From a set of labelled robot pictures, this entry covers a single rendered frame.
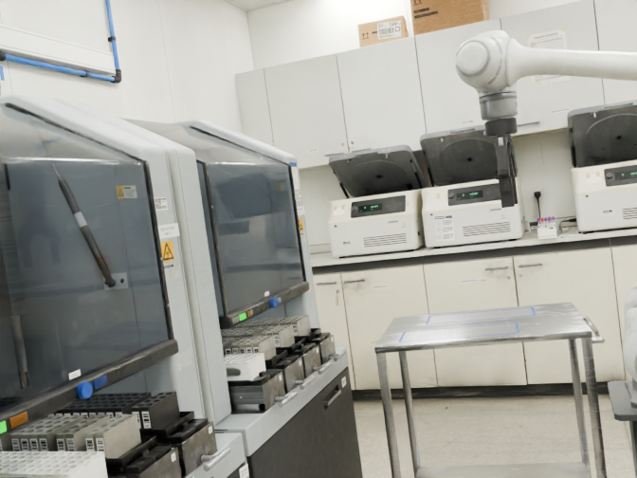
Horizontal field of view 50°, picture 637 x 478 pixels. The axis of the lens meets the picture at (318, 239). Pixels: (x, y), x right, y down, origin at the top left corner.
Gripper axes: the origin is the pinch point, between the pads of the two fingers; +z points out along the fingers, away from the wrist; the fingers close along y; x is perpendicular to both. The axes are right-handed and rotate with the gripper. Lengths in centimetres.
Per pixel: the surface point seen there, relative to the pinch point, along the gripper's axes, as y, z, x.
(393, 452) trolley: 15, 70, 42
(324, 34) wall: 282, -121, 130
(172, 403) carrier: -47, 34, 74
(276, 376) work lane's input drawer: -7, 40, 66
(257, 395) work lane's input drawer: -17, 42, 68
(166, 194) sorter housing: -35, -12, 75
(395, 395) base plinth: 224, 117, 96
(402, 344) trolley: 15, 38, 35
